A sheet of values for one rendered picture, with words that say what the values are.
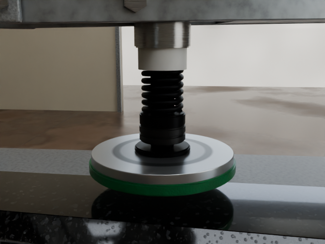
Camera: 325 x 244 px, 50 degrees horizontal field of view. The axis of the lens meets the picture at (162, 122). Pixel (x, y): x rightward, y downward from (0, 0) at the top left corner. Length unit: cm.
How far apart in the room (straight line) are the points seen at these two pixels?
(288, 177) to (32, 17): 45
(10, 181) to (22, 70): 541
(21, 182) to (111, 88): 495
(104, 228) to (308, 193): 30
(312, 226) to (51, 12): 39
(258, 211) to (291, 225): 5
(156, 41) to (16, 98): 568
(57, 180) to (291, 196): 36
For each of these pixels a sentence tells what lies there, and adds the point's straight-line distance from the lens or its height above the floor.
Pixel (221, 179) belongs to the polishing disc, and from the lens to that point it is 47.
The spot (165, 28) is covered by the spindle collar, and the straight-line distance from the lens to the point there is 47.
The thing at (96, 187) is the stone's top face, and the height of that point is 82.
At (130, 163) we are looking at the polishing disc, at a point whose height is 88.
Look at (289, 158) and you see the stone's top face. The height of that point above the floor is 82.
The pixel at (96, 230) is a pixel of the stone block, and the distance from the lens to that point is 46.
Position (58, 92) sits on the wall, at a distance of 579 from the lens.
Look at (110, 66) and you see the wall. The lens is 548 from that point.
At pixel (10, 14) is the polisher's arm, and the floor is 107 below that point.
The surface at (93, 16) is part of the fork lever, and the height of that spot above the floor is 107.
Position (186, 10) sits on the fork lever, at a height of 108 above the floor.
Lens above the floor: 104
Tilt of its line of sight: 13 degrees down
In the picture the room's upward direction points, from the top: straight up
